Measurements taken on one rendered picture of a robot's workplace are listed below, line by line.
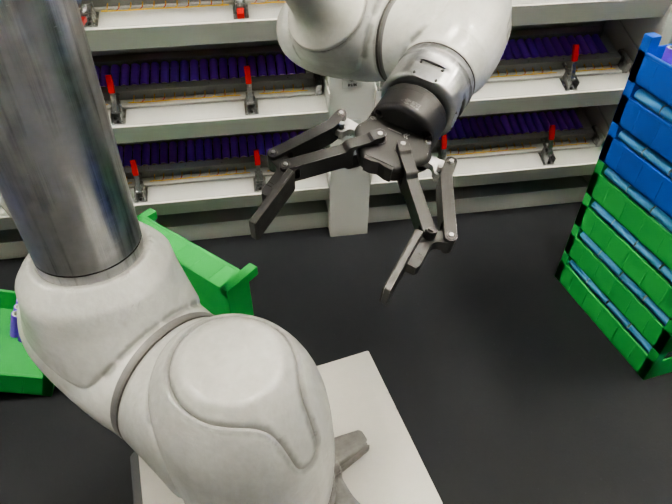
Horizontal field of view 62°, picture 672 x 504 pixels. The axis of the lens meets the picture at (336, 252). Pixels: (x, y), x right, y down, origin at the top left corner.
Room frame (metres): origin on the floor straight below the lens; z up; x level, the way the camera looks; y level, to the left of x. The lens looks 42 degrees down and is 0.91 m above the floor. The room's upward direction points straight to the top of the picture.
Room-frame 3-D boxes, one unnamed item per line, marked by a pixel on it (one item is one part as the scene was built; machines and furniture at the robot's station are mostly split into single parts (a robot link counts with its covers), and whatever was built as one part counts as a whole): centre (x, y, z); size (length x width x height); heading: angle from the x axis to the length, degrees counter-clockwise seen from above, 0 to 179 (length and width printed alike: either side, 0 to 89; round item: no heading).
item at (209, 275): (0.80, 0.29, 0.10); 0.30 x 0.08 x 0.20; 54
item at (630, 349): (0.80, -0.65, 0.04); 0.30 x 0.20 x 0.08; 17
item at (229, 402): (0.29, 0.09, 0.43); 0.18 x 0.16 x 0.22; 53
